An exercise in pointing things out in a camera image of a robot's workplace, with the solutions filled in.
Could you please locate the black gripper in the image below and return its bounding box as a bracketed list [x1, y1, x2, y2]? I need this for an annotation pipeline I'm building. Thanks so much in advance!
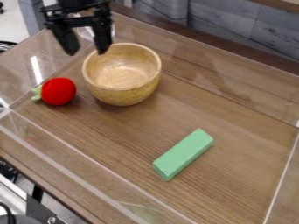
[40, 0, 112, 56]

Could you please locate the red plush fruit green leaf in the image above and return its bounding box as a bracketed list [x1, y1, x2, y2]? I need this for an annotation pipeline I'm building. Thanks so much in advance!
[32, 77, 76, 106]

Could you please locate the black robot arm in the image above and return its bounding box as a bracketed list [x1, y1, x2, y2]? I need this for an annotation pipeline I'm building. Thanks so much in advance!
[40, 0, 112, 56]

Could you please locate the wooden bowl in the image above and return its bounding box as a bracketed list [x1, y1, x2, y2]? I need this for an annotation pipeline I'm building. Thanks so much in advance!
[81, 43, 161, 106]

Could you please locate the green rectangular block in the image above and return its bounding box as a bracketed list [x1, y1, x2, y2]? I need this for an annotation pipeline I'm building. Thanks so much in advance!
[152, 129, 213, 181]

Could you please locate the clear acrylic corner bracket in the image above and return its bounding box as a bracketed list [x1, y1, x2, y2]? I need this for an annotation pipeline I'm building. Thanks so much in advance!
[72, 10, 117, 46]

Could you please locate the clear acrylic tray enclosure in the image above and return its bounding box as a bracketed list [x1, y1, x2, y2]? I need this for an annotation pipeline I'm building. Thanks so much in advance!
[0, 15, 299, 224]

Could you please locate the black metal base bracket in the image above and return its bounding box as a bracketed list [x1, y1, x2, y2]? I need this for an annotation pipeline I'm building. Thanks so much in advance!
[25, 195, 67, 224]

